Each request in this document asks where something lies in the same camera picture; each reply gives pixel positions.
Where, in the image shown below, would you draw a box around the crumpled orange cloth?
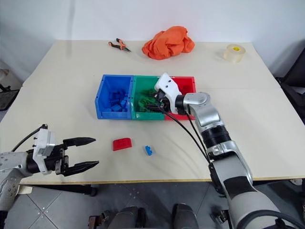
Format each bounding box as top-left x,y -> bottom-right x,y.
142,25 -> 196,61

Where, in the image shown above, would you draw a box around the green plastic bin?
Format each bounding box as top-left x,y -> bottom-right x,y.
130,75 -> 168,120

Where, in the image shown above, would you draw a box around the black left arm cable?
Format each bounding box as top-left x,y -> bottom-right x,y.
11,124 -> 48,153

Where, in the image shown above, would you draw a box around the blue block pile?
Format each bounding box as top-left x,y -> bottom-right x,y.
104,89 -> 131,112

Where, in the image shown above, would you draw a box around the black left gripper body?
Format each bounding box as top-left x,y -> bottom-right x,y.
44,142 -> 70,177

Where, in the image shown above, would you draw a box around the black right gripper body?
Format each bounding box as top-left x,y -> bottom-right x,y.
153,90 -> 176,113

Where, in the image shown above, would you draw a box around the blue plastic bin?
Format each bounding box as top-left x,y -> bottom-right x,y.
94,74 -> 134,120

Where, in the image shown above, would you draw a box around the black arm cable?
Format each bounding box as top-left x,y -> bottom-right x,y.
11,124 -> 48,153
154,94 -> 214,165

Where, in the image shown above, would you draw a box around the black chair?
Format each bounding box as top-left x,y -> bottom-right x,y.
274,45 -> 305,126

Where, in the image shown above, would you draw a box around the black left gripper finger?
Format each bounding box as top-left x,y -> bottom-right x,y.
64,160 -> 100,177
62,137 -> 97,150

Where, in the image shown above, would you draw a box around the dark rounded shape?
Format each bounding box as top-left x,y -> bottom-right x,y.
172,203 -> 199,229
113,206 -> 146,229

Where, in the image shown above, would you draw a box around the green block pile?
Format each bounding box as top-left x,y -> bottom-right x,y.
136,88 -> 160,113

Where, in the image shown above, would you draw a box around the red rounded block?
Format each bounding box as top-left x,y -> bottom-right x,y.
112,137 -> 132,152

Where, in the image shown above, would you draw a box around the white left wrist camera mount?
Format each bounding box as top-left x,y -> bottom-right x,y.
31,128 -> 57,175

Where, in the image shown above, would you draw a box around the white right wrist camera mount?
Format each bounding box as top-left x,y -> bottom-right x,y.
153,73 -> 189,115

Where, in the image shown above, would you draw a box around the small blue block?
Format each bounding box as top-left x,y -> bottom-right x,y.
143,145 -> 156,156

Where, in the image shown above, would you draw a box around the orange handled pliers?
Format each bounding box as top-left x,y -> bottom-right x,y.
108,38 -> 132,53

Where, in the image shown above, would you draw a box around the light wooden piece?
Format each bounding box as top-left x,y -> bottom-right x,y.
18,185 -> 33,195

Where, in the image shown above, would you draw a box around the red plastic bin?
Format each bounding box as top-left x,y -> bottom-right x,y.
163,76 -> 197,121

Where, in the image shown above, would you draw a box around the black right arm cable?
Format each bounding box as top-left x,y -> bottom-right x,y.
154,94 -> 214,165

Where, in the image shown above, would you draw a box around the clear tape roll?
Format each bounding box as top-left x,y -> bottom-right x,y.
223,43 -> 246,64

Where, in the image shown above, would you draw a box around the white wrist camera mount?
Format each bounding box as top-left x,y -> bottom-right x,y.
31,128 -> 57,175
153,73 -> 189,115

